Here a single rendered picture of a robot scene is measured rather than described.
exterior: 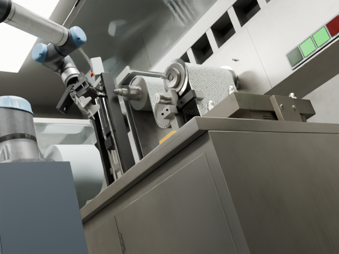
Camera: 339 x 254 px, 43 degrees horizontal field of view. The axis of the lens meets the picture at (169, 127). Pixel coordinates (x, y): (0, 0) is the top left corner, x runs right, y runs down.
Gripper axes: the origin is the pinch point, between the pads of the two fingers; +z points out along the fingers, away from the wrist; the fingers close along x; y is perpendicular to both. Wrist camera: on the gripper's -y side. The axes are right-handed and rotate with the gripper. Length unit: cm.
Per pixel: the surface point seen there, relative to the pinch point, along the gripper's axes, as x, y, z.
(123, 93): 13.2, 14.0, -10.8
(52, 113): 235, -101, -279
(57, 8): 100, -3, -227
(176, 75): 5.0, 35.0, 7.2
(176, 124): 9.6, 24.0, 21.4
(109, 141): 17.0, -2.1, 1.2
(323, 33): 13, 83, 27
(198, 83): 9.4, 39.2, 13.2
